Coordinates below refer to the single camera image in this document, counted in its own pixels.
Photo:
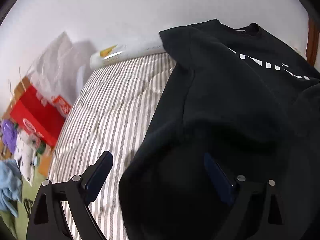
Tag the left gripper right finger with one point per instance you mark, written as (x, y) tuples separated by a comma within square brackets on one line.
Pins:
[(252, 200)]

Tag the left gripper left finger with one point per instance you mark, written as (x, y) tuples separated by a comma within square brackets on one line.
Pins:
[(47, 219)]

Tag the black sweatshirt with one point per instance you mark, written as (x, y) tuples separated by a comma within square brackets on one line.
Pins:
[(234, 93)]

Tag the green bed sheet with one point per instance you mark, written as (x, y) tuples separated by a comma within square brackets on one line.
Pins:
[(18, 226)]

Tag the wooden nightstand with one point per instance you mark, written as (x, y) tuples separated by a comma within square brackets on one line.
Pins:
[(45, 163)]

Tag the light blue cloth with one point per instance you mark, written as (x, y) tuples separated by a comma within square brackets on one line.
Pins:
[(11, 186)]

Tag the green label water bottle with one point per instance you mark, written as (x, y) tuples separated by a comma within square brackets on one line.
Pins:
[(43, 149)]

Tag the white spotted pillow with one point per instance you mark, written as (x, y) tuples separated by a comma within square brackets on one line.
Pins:
[(25, 152)]

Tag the purple cloth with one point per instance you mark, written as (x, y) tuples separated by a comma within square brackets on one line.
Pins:
[(9, 134)]

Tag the red paper shopping bag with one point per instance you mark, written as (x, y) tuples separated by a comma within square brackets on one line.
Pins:
[(36, 115)]

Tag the striped quilted mattress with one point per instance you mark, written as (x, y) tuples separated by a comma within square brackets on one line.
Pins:
[(112, 113)]

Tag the wooden headboard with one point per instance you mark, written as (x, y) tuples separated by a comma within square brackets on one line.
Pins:
[(15, 96)]

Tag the white Miniso plastic bag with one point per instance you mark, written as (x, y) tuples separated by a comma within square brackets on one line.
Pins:
[(62, 69)]

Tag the white duck print sheet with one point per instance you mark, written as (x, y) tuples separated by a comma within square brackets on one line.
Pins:
[(122, 52)]

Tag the brown wooden door frame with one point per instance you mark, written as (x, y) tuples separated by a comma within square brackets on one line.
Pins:
[(313, 41)]

